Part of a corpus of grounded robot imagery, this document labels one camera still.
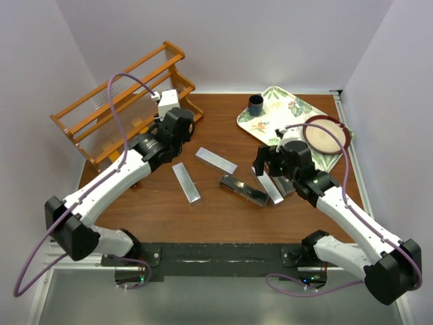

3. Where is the black toothpaste box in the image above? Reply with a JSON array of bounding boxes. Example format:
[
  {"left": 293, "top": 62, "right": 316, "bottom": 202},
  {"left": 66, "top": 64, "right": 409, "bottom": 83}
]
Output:
[
  {"left": 220, "top": 174, "right": 269, "bottom": 207},
  {"left": 273, "top": 176, "right": 295, "bottom": 198}
]

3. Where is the gold honeycomb toothpaste box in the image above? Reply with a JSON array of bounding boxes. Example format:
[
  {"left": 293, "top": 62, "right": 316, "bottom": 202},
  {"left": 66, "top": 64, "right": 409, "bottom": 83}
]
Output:
[{"left": 108, "top": 150, "right": 120, "bottom": 163}]

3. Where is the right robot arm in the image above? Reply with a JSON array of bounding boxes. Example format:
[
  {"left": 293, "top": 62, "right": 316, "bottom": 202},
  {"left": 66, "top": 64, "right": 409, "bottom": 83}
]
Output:
[{"left": 253, "top": 140, "right": 422, "bottom": 305}]

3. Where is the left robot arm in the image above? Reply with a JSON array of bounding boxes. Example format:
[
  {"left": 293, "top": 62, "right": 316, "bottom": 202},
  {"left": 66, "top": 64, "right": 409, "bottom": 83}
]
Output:
[{"left": 45, "top": 108, "right": 195, "bottom": 265}]

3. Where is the orange wooden shelf rack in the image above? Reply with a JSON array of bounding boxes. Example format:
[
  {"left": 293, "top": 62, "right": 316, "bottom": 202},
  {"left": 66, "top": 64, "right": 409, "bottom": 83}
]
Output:
[{"left": 51, "top": 41, "right": 203, "bottom": 172}]

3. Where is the silver toothpaste box right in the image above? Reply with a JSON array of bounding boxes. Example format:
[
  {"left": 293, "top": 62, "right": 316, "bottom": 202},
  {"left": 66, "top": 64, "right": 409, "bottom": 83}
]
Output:
[{"left": 251, "top": 167, "right": 283, "bottom": 205}]

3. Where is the silver toothpaste box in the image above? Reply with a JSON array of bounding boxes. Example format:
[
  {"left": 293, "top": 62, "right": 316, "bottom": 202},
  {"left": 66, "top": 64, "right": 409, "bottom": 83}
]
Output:
[
  {"left": 196, "top": 147, "right": 237, "bottom": 174},
  {"left": 251, "top": 167, "right": 283, "bottom": 205},
  {"left": 172, "top": 162, "right": 201, "bottom": 204}
]

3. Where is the silver toothpaste box upper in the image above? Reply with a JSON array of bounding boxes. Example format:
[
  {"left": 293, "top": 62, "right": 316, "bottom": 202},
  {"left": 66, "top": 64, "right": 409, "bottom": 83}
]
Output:
[{"left": 196, "top": 147, "right": 237, "bottom": 174}]

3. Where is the red rimmed beige plate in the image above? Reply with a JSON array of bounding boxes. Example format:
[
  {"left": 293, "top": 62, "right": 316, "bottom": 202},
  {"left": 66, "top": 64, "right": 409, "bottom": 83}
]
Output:
[{"left": 302, "top": 115, "right": 351, "bottom": 155}]

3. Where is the floral serving tray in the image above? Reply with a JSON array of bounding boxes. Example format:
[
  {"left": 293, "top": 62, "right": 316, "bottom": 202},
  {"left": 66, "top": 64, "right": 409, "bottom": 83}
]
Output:
[{"left": 237, "top": 86, "right": 342, "bottom": 172}]

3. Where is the dark blue mug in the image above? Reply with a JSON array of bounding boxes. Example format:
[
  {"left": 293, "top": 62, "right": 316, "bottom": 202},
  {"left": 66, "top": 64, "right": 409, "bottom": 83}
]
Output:
[{"left": 248, "top": 94, "right": 264, "bottom": 116}]

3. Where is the silver toothpaste box left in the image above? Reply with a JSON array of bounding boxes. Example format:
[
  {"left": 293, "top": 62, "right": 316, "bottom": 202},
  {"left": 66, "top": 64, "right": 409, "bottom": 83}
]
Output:
[{"left": 172, "top": 162, "right": 201, "bottom": 204}]

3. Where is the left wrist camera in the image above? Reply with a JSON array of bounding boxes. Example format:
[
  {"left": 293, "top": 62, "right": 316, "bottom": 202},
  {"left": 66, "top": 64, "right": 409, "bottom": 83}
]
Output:
[{"left": 151, "top": 89, "right": 180, "bottom": 120}]

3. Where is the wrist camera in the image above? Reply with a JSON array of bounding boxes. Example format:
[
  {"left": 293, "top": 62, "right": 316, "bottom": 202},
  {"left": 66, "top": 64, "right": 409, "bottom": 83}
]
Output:
[
  {"left": 275, "top": 128, "right": 299, "bottom": 152},
  {"left": 151, "top": 89, "right": 180, "bottom": 120}
]

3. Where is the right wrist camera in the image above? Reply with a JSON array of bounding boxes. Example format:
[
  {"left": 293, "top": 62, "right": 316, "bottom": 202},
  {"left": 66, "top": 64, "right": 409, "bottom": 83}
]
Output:
[{"left": 275, "top": 128, "right": 299, "bottom": 152}]

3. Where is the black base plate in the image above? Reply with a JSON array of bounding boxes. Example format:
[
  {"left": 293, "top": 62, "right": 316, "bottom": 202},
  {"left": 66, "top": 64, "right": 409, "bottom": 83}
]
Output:
[{"left": 101, "top": 242, "right": 339, "bottom": 285}]

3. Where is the aluminium frame rail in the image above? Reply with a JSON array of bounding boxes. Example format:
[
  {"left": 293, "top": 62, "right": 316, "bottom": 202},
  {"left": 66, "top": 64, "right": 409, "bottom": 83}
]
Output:
[{"left": 329, "top": 89, "right": 415, "bottom": 325}]

